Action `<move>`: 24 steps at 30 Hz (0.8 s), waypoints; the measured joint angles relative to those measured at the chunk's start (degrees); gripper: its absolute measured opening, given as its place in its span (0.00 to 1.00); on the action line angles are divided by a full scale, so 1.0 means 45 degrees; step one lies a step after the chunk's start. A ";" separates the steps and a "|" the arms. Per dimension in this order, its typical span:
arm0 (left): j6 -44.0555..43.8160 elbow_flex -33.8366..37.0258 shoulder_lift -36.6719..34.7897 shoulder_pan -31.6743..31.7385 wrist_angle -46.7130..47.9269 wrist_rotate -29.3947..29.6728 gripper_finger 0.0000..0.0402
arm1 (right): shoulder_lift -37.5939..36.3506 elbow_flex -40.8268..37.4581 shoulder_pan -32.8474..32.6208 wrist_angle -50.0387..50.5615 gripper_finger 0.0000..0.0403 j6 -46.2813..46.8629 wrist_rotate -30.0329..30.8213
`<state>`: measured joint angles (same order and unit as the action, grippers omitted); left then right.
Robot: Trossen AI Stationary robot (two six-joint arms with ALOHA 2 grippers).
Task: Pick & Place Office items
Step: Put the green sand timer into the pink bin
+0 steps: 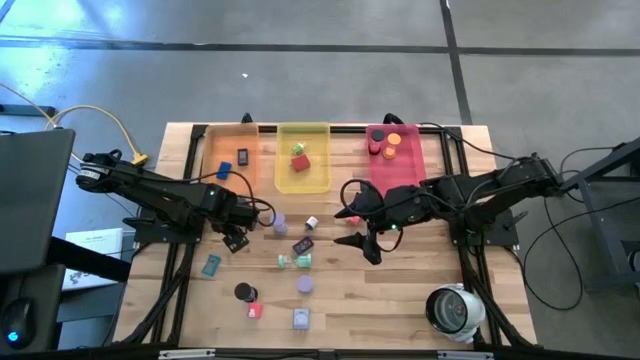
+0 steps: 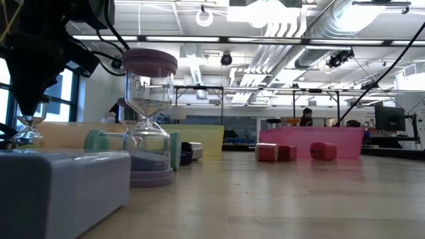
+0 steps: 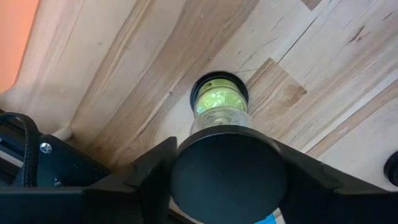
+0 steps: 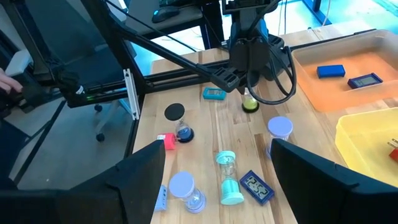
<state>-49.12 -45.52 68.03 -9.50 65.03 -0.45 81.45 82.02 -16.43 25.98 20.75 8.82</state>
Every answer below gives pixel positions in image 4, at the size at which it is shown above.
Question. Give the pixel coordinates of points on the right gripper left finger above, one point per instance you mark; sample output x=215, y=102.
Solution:
x=93, y=205

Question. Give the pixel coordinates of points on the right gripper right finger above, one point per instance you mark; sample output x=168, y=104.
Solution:
x=342, y=202

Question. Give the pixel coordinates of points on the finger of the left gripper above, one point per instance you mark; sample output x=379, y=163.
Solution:
x=227, y=79
x=261, y=79

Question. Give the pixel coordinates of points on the teal digital clock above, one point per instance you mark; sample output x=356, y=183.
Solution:
x=214, y=93

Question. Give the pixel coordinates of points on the black-capped yellow sand hourglass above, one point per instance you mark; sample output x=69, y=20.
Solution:
x=250, y=105

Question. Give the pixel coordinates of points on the purple capped hourglass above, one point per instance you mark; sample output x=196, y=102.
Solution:
x=280, y=127
x=182, y=185

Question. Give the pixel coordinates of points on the red wall charger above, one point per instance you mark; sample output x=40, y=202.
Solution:
x=395, y=154

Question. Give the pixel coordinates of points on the dark blue digital clock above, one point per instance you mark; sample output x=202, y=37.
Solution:
x=365, y=81
x=256, y=187

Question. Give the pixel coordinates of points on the yellow translucent plastic bin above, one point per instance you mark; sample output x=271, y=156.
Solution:
x=363, y=146

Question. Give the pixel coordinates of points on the black-capped blue sand hourglass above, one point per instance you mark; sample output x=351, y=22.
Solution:
x=185, y=132

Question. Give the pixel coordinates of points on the orange translucent plastic bin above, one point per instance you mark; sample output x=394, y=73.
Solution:
x=329, y=93

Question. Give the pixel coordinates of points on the black computer mouse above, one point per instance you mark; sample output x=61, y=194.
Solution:
x=164, y=13

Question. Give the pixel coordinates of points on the teal hourglass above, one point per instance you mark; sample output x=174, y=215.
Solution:
x=230, y=186

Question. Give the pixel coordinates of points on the person's hand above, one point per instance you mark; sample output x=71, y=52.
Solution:
x=7, y=84

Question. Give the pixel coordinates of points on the lavender wall charger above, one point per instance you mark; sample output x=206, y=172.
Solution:
x=161, y=199

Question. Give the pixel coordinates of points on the pink wall charger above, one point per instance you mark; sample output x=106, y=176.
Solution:
x=169, y=141

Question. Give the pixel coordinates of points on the silver metal bracket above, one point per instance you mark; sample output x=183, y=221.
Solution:
x=131, y=93

